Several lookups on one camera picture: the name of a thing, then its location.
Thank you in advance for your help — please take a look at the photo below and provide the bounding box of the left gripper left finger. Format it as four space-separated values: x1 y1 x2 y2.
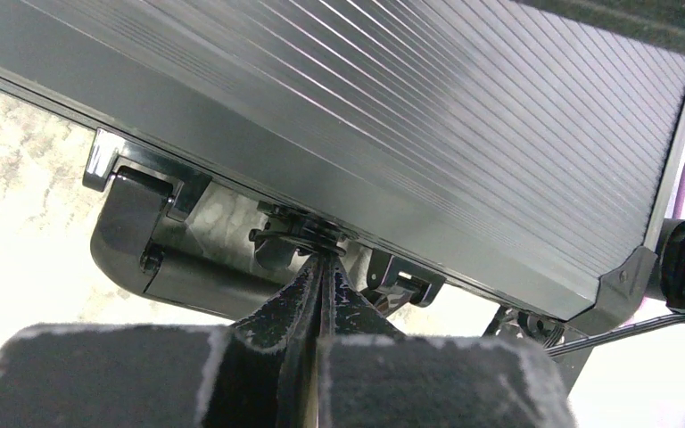
0 256 324 427

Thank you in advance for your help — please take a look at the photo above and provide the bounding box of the black poker set case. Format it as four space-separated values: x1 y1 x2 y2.
0 1 685 334

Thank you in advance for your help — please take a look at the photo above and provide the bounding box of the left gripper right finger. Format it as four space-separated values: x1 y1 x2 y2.
318 257 575 427

